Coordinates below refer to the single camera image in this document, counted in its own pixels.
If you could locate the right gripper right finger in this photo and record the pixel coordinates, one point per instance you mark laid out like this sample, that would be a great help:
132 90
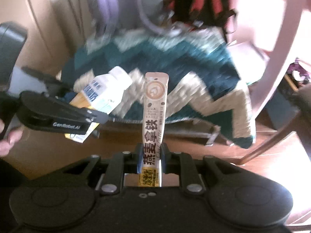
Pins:
165 158

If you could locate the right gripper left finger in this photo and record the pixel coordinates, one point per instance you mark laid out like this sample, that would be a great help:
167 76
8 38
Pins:
139 157

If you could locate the oat latte sachet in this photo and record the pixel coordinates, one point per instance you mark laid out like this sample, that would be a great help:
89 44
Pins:
154 115

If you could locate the white yellow drink carton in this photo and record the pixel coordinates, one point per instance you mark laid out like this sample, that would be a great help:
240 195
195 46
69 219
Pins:
102 92

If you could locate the small bin with purple trash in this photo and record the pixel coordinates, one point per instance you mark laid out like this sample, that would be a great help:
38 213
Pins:
281 108

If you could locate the person left hand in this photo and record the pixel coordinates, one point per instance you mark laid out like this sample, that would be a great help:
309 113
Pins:
12 138

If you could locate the beige wardrobe door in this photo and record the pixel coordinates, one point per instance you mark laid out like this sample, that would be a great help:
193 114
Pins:
45 48

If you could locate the zigzag teal white quilt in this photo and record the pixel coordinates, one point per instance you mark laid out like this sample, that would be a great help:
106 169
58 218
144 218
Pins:
203 81

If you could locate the purple grey backpack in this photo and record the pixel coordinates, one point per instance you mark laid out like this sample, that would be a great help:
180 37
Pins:
112 16

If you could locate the red black backpack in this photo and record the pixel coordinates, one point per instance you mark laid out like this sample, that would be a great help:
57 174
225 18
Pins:
210 12

